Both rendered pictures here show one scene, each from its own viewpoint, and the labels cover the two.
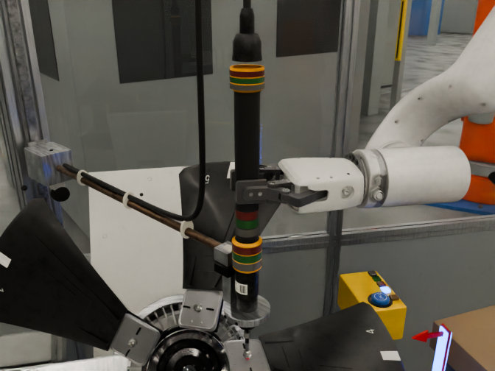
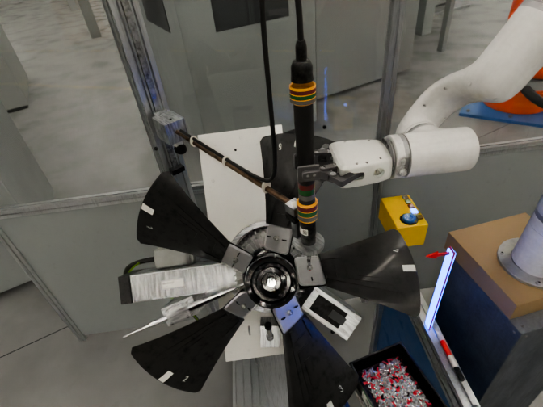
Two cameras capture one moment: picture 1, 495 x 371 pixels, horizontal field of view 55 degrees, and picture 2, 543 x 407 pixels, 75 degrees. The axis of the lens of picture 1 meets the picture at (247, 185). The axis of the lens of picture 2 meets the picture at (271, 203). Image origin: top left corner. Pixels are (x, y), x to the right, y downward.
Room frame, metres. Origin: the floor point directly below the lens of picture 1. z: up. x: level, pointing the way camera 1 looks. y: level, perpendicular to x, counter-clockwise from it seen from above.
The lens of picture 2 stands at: (0.03, -0.03, 1.85)
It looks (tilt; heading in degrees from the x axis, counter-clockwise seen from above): 38 degrees down; 10
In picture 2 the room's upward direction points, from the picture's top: 7 degrees counter-clockwise
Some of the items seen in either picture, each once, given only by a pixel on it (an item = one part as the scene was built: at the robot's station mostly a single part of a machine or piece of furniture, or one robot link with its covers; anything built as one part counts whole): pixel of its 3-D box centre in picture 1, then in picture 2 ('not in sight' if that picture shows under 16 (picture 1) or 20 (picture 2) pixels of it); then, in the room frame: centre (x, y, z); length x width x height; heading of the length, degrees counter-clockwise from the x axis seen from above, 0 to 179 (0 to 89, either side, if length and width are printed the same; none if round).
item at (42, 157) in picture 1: (48, 163); (170, 127); (1.03, 0.45, 1.37); 0.10 x 0.07 x 0.08; 46
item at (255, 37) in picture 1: (247, 188); (305, 169); (0.60, 0.00, 1.48); 0.04 x 0.04 x 0.46
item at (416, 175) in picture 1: (414, 174); (434, 151); (0.66, -0.25, 1.48); 0.13 x 0.09 x 0.08; 102
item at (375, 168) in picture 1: (364, 179); (393, 157); (0.64, -0.17, 1.48); 0.09 x 0.03 x 0.08; 12
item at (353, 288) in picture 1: (369, 307); (401, 221); (0.96, -0.29, 1.02); 0.16 x 0.10 x 0.11; 11
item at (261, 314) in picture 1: (241, 283); (305, 226); (0.61, 0.01, 1.32); 0.09 x 0.07 x 0.10; 46
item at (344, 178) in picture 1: (322, 181); (361, 160); (0.63, -0.11, 1.48); 0.11 x 0.10 x 0.07; 102
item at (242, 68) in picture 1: (247, 78); (302, 93); (0.60, 0.00, 1.63); 0.04 x 0.04 x 0.03
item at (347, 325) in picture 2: not in sight; (326, 307); (0.64, -0.04, 0.98); 0.20 x 0.16 x 0.20; 11
